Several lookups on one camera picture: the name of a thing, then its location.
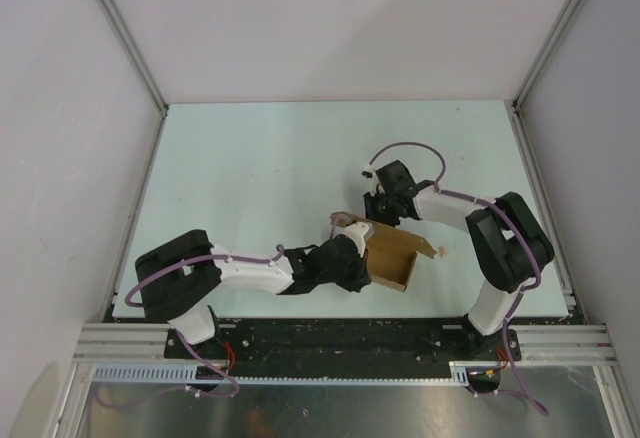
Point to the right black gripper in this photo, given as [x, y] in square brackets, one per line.
[370, 200]

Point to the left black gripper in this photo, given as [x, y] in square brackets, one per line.
[360, 277]

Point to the brown cardboard box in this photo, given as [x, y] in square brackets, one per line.
[392, 253]

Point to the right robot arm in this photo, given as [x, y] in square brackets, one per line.
[510, 246]

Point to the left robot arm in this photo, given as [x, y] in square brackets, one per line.
[175, 278]

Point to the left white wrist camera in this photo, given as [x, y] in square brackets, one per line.
[359, 232]

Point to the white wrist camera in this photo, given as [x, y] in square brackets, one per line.
[369, 171]
[359, 232]

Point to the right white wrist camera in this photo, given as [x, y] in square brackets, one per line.
[369, 171]

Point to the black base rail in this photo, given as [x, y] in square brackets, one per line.
[353, 349]

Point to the aluminium frame rail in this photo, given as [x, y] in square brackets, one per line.
[541, 345]

